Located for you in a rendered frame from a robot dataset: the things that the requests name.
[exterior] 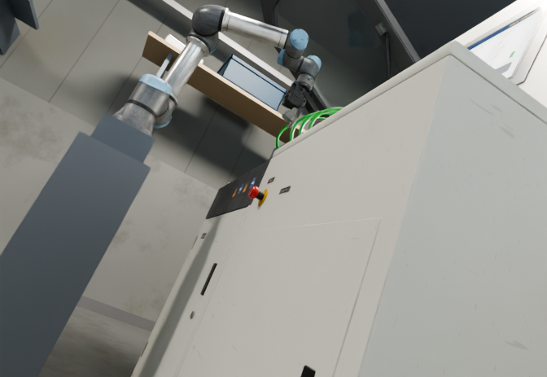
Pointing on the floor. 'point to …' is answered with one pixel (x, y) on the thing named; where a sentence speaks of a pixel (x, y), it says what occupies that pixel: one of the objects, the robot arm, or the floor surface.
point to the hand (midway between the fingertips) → (291, 126)
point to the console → (396, 240)
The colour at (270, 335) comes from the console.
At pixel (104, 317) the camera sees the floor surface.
